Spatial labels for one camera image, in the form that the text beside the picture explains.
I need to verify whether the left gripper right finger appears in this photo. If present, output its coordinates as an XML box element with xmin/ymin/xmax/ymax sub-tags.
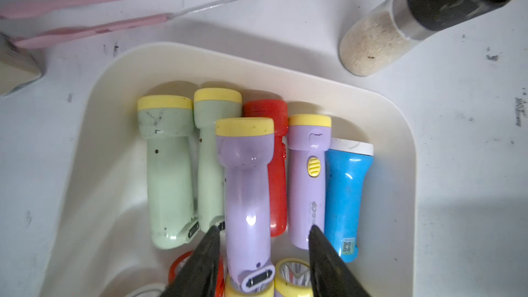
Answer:
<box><xmin>309</xmin><ymin>225</ymin><xmax>370</xmax><ymax>297</ymax></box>

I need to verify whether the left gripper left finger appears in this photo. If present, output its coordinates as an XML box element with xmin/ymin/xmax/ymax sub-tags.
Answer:
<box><xmin>160</xmin><ymin>226</ymin><xmax>220</xmax><ymax>297</ymax></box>

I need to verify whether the tall purple flashlight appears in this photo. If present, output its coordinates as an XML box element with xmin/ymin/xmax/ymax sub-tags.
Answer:
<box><xmin>274</xmin><ymin>258</ymin><xmax>314</xmax><ymax>297</ymax></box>

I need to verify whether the blue flashlight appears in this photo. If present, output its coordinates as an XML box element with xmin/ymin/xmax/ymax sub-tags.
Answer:
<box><xmin>324</xmin><ymin>138</ymin><xmax>373</xmax><ymax>263</ymax></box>

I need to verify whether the green flashlight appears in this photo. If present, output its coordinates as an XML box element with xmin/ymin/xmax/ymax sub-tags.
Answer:
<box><xmin>194</xmin><ymin>87</ymin><xmax>242</xmax><ymax>232</ymax></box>
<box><xmin>137</xmin><ymin>95</ymin><xmax>199</xmax><ymax>250</ymax></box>

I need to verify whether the red flashlight with white logo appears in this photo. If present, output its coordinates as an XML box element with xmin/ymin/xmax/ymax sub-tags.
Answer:
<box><xmin>125</xmin><ymin>283</ymin><xmax>166</xmax><ymax>297</ymax></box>

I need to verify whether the purple flashlight across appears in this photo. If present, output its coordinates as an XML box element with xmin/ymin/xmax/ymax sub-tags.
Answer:
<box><xmin>224</xmin><ymin>276</ymin><xmax>274</xmax><ymax>297</ymax></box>

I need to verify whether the white rectangular storage tray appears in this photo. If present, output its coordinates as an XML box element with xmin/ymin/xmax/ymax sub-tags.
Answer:
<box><xmin>41</xmin><ymin>42</ymin><xmax>416</xmax><ymax>296</ymax></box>

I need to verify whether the black cap spice grinder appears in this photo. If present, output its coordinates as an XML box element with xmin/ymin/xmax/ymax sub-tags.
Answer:
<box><xmin>339</xmin><ymin>0</ymin><xmax>511</xmax><ymax>77</ymax></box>

